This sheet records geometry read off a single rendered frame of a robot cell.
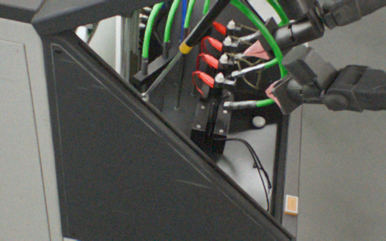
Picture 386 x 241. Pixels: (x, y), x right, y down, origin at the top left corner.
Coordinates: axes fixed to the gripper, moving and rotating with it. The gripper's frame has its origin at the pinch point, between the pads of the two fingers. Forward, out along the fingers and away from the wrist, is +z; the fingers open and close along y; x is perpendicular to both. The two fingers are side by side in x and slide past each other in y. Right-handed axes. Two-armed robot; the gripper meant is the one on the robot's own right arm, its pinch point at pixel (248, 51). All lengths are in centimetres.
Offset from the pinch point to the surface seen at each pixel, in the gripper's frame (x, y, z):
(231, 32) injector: -20.4, -0.6, 15.8
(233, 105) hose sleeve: 11.3, -7.1, 4.2
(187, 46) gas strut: 34.5, 19.0, -14.9
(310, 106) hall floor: -130, -96, 80
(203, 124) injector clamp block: 4.8, -13.5, 22.4
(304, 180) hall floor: -78, -105, 70
